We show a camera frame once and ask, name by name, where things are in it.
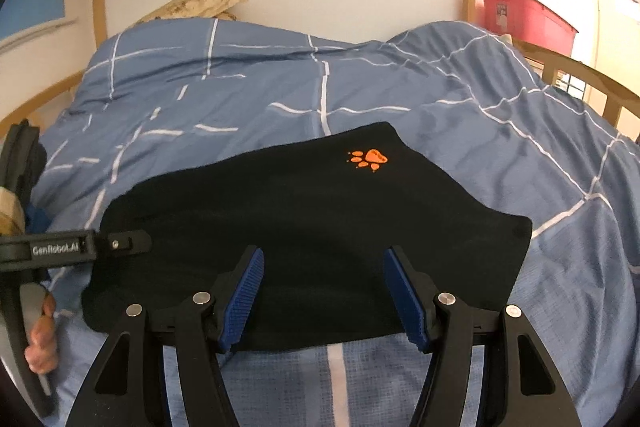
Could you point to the person's left hand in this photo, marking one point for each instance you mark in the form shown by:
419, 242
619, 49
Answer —
42, 347

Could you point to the blue checked duvet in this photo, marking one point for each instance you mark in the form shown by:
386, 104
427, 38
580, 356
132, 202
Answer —
400, 77

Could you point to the folded blue garment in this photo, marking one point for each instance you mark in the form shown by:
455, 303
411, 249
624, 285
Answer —
37, 219

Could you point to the folded dark grey garment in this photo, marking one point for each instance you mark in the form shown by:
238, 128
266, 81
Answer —
42, 172

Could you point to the black pants with orange print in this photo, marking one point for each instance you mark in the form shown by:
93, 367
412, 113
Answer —
310, 217

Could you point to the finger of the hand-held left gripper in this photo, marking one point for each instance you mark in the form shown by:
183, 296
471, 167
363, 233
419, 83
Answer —
130, 242

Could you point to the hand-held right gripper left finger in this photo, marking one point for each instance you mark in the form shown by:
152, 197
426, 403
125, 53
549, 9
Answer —
245, 302

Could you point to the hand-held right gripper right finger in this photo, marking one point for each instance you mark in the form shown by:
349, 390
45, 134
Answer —
407, 302

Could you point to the white paper sheet on door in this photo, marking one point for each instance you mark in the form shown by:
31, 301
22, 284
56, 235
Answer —
627, 9

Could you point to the red storage bin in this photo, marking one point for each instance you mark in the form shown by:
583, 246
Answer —
530, 24

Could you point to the beige door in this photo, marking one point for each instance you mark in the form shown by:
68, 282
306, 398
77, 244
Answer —
615, 42

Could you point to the beige patterned pillow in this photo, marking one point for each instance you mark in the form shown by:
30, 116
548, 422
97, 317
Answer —
195, 4

